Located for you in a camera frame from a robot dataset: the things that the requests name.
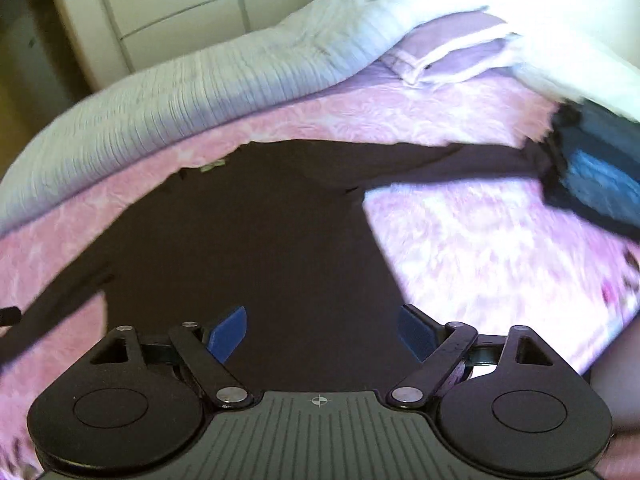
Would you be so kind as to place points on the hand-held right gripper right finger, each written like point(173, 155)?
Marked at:
point(415, 332)

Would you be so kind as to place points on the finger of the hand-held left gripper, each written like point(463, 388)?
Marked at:
point(9, 316)

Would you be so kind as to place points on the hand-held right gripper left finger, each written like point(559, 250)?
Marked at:
point(227, 332)

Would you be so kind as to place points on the dark long-sleeved shirt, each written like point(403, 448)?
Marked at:
point(250, 240)

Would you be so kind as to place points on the folded dark blue clothes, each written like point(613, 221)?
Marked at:
point(595, 170)

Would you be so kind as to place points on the pink floral blanket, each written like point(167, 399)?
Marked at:
point(475, 240)

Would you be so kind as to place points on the purple pillow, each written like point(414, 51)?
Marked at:
point(450, 45)

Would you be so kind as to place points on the white pillow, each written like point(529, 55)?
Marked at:
point(575, 35)

